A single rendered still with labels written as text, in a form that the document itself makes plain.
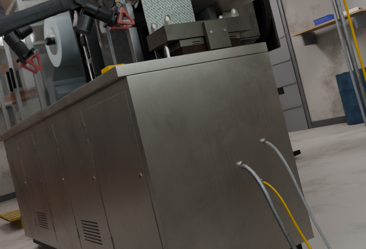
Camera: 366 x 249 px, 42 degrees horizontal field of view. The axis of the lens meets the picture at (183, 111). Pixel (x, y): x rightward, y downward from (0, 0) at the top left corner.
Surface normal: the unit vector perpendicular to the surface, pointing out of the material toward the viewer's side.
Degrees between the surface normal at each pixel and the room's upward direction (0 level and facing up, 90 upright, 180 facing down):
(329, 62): 90
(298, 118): 90
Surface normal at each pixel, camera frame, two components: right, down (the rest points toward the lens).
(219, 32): 0.48, -0.14
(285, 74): -0.77, 0.18
